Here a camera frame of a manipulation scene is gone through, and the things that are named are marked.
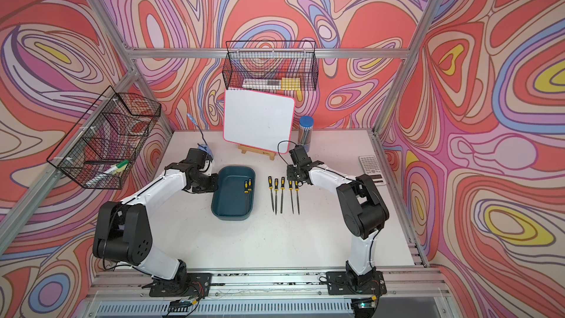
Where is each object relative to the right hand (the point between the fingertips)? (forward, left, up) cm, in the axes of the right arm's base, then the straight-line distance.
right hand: (294, 177), depth 97 cm
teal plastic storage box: (-10, +28, -3) cm, 30 cm away
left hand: (-6, +32, +4) cm, 33 cm away
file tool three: (-7, +6, -3) cm, 10 cm away
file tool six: (-6, +21, -2) cm, 22 cm away
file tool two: (-5, +8, -3) cm, 10 cm away
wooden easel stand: (+17, +24, +1) cm, 30 cm away
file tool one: (-3, +11, -4) cm, 12 cm away
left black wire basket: (-4, +67, +28) cm, 73 cm away
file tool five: (-5, -1, -3) cm, 6 cm away
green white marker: (-11, +61, +26) cm, 67 cm away
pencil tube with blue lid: (+17, -6, +12) cm, 21 cm away
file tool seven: (-2, +20, -2) cm, 21 cm away
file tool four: (-4, +2, -4) cm, 6 cm away
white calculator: (+5, -37, -2) cm, 37 cm away
